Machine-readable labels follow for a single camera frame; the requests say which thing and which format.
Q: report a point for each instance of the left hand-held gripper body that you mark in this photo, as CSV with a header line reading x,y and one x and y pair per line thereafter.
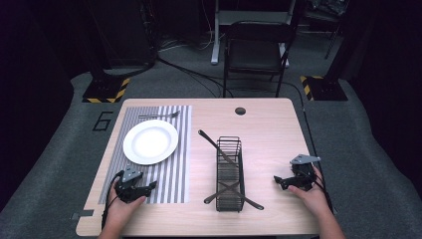
x,y
130,191

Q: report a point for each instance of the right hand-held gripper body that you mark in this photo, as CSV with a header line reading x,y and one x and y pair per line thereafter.
x,y
303,174

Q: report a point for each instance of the person's left hand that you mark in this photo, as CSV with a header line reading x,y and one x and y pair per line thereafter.
x,y
121,209

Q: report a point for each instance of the person's right hand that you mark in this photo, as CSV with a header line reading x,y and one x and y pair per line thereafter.
x,y
310,197

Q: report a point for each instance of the grey striped placemat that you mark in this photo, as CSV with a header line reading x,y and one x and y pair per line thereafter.
x,y
180,159

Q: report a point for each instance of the white round plate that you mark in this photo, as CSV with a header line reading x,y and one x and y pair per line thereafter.
x,y
151,142

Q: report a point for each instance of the grey tape strip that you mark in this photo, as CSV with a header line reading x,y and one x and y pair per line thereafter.
x,y
82,214

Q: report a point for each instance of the metal fork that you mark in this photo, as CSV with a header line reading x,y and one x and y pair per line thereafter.
x,y
159,116

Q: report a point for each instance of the black tape floor marking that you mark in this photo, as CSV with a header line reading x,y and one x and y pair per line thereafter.
x,y
103,121

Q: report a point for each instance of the black stand with striped base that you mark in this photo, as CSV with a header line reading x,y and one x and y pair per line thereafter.
x,y
323,87
106,89

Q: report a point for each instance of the black folding chair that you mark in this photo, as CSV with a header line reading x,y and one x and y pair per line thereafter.
x,y
257,49

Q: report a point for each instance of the white metal stand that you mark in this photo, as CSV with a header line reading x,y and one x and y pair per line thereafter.
x,y
219,20

